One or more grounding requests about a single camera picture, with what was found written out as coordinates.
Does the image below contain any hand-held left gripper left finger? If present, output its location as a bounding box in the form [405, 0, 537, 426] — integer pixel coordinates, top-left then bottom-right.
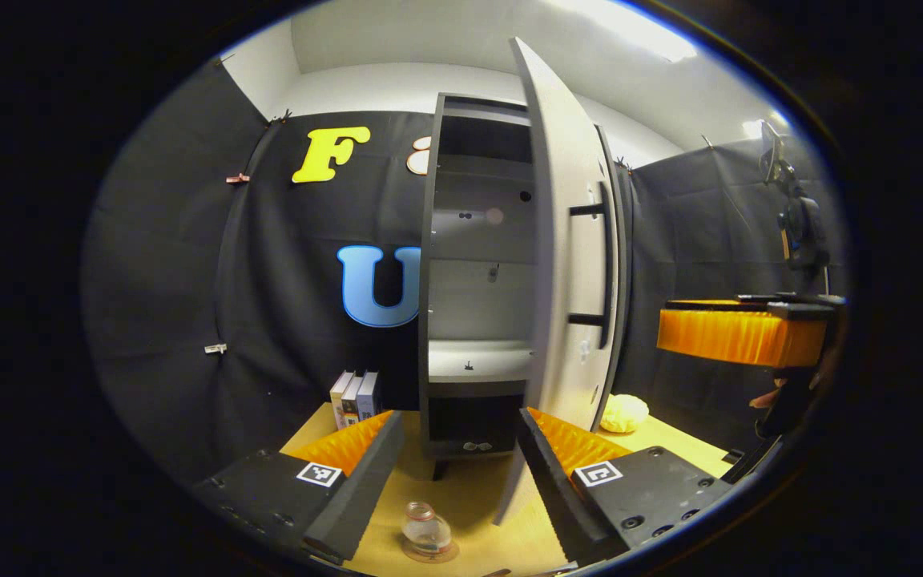
[193, 410, 406, 563]

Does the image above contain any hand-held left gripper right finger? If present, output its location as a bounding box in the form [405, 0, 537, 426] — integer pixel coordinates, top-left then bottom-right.
[516, 407, 733, 568]

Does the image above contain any clear plastic bottle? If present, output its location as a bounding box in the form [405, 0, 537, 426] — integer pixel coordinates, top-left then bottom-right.
[401, 502, 453, 555]

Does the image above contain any round wooden coaster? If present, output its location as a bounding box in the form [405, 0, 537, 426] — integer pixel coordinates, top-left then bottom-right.
[399, 535, 460, 563]

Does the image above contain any black door handle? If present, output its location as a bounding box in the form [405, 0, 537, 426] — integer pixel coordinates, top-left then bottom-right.
[567, 180, 616, 351]

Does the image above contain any dark grey cabinet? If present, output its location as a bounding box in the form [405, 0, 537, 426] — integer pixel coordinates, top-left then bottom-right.
[417, 91, 631, 482]

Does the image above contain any white book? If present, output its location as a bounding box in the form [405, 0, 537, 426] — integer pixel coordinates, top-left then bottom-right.
[341, 373, 366, 426]

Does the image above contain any beige book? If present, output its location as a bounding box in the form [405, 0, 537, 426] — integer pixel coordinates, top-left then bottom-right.
[329, 370, 354, 431]

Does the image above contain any yellow fluffy object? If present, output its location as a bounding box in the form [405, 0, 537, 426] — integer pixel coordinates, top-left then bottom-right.
[599, 393, 651, 434]

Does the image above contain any small ceiling light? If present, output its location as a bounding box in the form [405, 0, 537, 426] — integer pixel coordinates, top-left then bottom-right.
[742, 112, 791, 142]

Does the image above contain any long ceiling light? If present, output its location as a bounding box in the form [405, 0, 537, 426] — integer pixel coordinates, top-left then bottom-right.
[546, 0, 699, 63]

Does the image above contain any black backdrop cloth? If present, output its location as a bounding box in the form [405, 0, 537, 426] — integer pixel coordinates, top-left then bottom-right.
[81, 60, 847, 490]

